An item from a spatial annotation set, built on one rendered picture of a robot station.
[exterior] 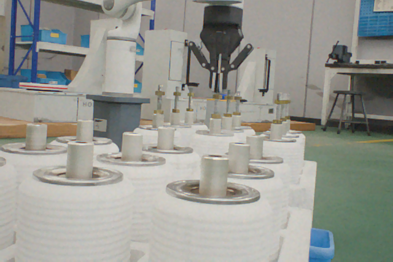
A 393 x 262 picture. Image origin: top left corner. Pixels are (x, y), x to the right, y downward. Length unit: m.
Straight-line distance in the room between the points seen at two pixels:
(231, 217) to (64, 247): 0.13
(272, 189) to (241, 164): 0.04
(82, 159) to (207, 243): 0.13
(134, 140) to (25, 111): 2.64
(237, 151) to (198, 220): 0.16
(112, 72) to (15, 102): 1.81
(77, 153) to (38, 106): 2.66
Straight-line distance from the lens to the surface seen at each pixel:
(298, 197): 0.86
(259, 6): 7.38
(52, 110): 3.12
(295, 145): 0.90
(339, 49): 5.67
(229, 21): 0.92
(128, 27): 1.54
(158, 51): 3.90
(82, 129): 0.68
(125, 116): 1.49
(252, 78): 4.83
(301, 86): 6.83
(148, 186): 0.50
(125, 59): 1.51
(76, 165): 0.42
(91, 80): 3.47
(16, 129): 2.94
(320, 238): 0.85
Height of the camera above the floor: 0.33
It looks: 3 degrees down
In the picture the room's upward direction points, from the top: 4 degrees clockwise
